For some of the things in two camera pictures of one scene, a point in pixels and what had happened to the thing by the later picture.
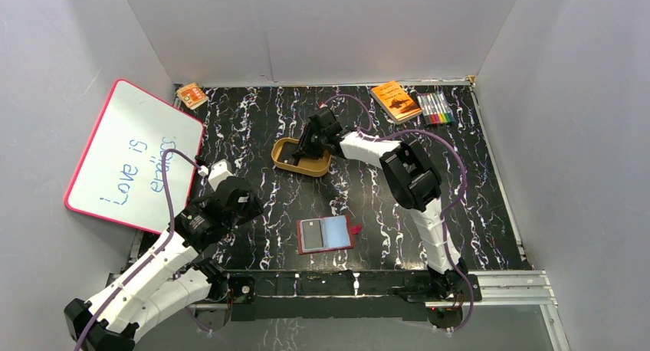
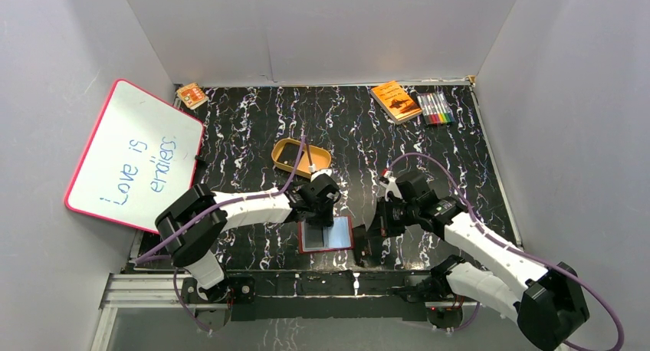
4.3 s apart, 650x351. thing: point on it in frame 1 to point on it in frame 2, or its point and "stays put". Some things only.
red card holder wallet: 326,234 stays put
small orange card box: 192,95 stays put
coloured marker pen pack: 435,109 stays put
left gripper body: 201,163 to 322,214
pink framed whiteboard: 120,178 stays put
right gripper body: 312,144 to 394,215
